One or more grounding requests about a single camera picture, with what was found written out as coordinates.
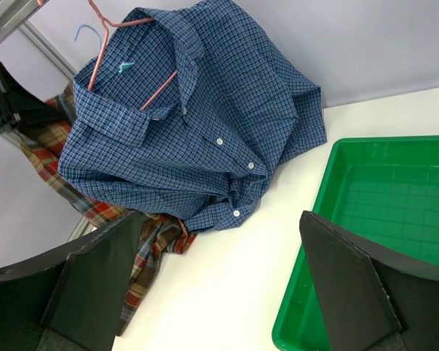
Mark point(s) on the blue checked shirt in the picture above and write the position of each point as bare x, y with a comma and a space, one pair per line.
206, 149

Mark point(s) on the green plastic tray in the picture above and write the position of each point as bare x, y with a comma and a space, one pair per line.
385, 189

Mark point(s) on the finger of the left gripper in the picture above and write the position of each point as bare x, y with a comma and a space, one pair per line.
20, 109

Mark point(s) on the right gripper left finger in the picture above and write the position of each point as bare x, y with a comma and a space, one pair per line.
70, 297

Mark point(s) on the pink wire hanger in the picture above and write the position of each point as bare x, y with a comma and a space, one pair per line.
124, 52

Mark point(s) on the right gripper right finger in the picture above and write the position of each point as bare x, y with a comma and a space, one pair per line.
371, 297

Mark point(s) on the brown red plaid shirt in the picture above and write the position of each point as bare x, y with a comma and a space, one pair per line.
160, 233

